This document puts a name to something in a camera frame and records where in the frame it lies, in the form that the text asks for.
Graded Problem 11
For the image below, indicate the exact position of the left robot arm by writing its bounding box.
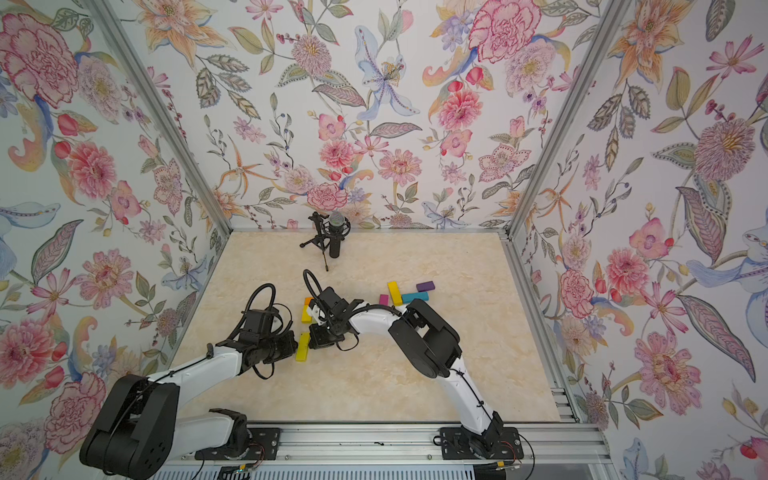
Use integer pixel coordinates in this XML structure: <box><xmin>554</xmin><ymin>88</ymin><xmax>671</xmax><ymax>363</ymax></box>
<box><xmin>79</xmin><ymin>306</ymin><xmax>298</xmax><ymax>479</ymax></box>

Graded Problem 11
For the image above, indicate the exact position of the yellow short block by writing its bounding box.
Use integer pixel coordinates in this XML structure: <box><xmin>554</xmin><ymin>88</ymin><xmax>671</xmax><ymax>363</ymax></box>
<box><xmin>301</xmin><ymin>305</ymin><xmax>313</xmax><ymax>325</ymax></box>

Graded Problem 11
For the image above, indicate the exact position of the black mesh microphone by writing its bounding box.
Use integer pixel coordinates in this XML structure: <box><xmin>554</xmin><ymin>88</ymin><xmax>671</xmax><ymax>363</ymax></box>
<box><xmin>327</xmin><ymin>211</ymin><xmax>351</xmax><ymax>259</ymax></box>

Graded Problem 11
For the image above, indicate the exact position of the yellow long block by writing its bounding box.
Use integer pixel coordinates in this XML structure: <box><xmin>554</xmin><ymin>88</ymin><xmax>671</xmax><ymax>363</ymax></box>
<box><xmin>295</xmin><ymin>332</ymin><xmax>311</xmax><ymax>363</ymax></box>

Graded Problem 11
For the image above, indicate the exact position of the black microphone tripod stand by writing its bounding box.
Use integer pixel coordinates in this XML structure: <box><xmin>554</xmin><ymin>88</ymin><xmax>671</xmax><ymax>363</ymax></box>
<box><xmin>299</xmin><ymin>212</ymin><xmax>331</xmax><ymax>270</ymax></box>

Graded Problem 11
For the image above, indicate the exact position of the purple block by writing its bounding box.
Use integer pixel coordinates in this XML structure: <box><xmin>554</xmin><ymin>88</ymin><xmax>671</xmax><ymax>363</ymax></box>
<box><xmin>416</xmin><ymin>281</ymin><xmax>435</xmax><ymax>292</ymax></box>

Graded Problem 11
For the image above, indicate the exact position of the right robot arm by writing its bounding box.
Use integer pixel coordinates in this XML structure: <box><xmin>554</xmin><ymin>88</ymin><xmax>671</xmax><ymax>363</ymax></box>
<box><xmin>308</xmin><ymin>287</ymin><xmax>504</xmax><ymax>459</ymax></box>

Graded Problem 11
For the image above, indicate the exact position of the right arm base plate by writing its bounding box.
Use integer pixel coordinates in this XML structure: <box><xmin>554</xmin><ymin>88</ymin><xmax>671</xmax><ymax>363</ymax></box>
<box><xmin>433</xmin><ymin>427</ymin><xmax>525</xmax><ymax>461</ymax></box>

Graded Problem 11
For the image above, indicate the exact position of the aluminium front rail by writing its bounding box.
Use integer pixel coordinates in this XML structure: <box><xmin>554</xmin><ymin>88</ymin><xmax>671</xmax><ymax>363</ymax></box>
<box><xmin>149</xmin><ymin>422</ymin><xmax>610</xmax><ymax>467</ymax></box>

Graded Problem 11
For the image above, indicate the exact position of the teal block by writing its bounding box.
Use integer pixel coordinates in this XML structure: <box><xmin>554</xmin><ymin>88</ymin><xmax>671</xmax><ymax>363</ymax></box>
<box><xmin>402</xmin><ymin>291</ymin><xmax>429</xmax><ymax>304</ymax></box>

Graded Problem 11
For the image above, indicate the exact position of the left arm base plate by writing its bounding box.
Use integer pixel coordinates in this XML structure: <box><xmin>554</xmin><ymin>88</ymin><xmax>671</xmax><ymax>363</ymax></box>
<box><xmin>194</xmin><ymin>427</ymin><xmax>282</xmax><ymax>462</ymax></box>

